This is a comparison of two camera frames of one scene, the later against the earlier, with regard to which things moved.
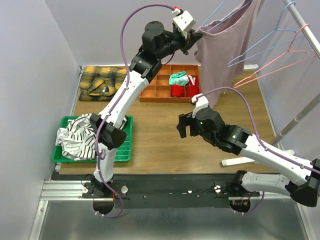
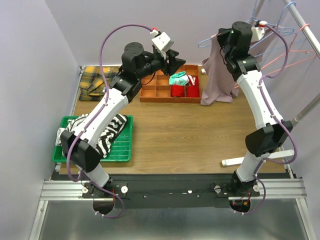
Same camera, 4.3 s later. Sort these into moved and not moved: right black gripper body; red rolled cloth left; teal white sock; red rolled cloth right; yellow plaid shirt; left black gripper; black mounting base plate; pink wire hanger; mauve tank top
Moved: mauve tank top; right black gripper body; left black gripper
Not moved: red rolled cloth right; red rolled cloth left; teal white sock; pink wire hanger; black mounting base plate; yellow plaid shirt
